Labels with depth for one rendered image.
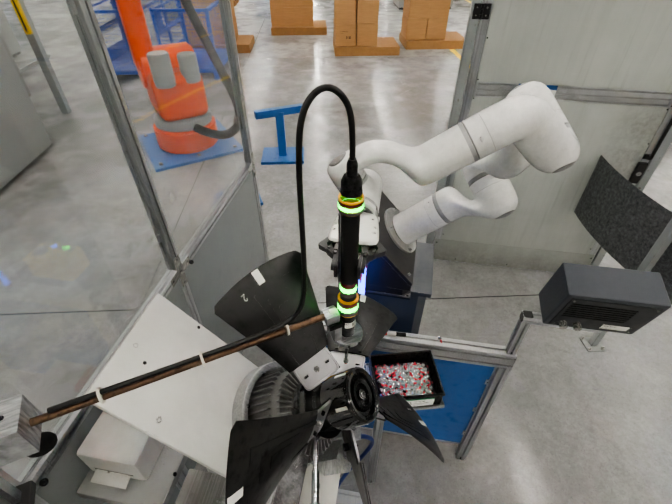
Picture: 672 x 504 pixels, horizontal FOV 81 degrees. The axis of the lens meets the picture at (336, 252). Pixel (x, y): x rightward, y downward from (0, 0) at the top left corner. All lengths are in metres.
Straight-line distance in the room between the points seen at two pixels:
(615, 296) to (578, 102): 1.52
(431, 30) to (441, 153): 8.08
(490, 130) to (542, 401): 1.90
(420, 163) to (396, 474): 1.62
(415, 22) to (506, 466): 7.82
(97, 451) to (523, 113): 1.27
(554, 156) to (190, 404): 0.96
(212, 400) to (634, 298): 1.11
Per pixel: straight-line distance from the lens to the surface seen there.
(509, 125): 0.89
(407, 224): 1.45
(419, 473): 2.18
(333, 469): 1.16
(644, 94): 2.74
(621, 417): 2.71
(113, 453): 1.27
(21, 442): 0.83
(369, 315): 1.12
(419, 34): 8.88
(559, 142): 1.00
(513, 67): 2.48
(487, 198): 1.36
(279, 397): 0.96
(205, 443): 0.97
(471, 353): 1.52
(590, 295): 1.28
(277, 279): 0.86
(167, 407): 0.93
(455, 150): 0.88
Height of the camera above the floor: 2.02
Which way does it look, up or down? 41 degrees down
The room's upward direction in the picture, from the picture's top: straight up
